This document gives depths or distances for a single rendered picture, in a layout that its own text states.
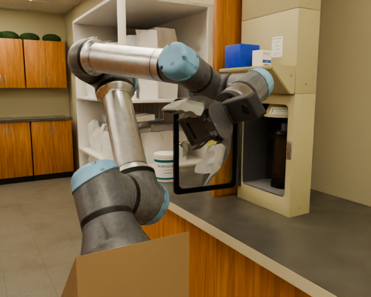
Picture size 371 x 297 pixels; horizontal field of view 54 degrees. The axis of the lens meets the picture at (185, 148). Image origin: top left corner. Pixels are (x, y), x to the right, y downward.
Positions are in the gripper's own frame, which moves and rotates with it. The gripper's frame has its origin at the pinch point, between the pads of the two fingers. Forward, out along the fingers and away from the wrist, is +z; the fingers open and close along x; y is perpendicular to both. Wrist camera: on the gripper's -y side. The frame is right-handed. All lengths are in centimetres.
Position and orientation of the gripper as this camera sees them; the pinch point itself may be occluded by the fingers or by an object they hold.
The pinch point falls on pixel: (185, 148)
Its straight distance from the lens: 62.3
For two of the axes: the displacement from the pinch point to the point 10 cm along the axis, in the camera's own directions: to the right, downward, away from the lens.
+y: -6.9, 2.0, 7.0
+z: -5.6, 4.7, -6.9
